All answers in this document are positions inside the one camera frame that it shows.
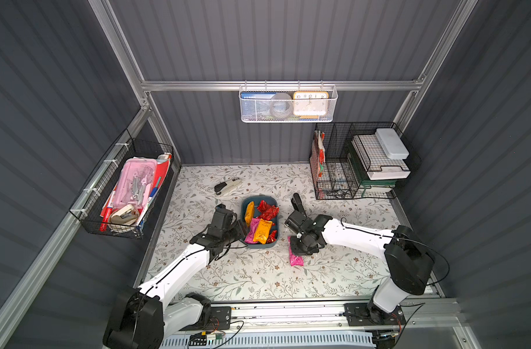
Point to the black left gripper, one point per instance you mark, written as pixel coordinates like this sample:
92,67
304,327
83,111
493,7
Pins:
238,229

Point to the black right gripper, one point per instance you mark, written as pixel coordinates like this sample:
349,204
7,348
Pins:
296,220

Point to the pink tea bag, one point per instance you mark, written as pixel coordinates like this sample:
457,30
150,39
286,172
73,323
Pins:
294,260
252,229

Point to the yellow tea bag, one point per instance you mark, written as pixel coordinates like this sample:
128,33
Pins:
263,231
249,213

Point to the red tea bag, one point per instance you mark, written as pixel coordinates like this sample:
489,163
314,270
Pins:
272,237
270,214
263,206

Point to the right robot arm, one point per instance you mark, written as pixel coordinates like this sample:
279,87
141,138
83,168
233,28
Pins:
408,262

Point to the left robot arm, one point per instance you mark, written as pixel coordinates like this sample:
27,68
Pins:
143,317

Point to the teal storage box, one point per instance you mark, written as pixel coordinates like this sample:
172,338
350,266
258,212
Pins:
257,199

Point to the white box on organizer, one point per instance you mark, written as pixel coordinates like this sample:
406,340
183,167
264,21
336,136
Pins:
391,144

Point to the blue box in basket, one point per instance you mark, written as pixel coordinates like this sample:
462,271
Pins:
255,106

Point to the white and black stapler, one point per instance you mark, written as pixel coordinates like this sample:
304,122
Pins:
227,186

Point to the pink pencil case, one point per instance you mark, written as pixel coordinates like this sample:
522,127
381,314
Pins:
135,183

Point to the yellow white clock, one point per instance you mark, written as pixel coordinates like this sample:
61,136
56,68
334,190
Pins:
311,104

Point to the clear tape roll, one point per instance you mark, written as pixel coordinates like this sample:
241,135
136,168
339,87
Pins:
281,106

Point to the black wire desk organizer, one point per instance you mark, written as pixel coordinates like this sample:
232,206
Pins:
359,139

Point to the black wire side basket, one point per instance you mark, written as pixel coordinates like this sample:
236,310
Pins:
94,208

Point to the white wire wall basket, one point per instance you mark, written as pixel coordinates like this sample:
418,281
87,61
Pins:
291,89

